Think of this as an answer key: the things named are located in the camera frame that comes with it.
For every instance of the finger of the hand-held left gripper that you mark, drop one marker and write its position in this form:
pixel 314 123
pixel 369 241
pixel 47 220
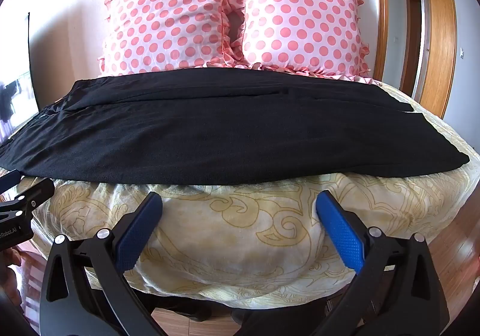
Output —
pixel 9 180
pixel 37 193

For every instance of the bright window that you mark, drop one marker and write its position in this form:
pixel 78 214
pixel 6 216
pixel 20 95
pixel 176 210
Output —
pixel 22 95

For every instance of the wooden door frame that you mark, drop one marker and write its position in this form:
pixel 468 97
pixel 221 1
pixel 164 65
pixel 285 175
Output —
pixel 440 20

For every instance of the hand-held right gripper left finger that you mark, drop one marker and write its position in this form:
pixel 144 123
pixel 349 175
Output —
pixel 138 232

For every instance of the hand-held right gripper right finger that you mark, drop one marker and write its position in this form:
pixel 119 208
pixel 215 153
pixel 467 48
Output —
pixel 340 234

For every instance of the yellow patterned bedspread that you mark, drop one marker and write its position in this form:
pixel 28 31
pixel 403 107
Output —
pixel 240 231

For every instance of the black pants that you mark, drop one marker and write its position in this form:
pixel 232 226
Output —
pixel 225 133

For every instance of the dark wooden door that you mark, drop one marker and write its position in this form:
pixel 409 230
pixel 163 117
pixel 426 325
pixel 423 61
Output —
pixel 414 39

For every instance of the pink polka dot pillow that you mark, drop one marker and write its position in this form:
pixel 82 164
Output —
pixel 168 20
pixel 300 20

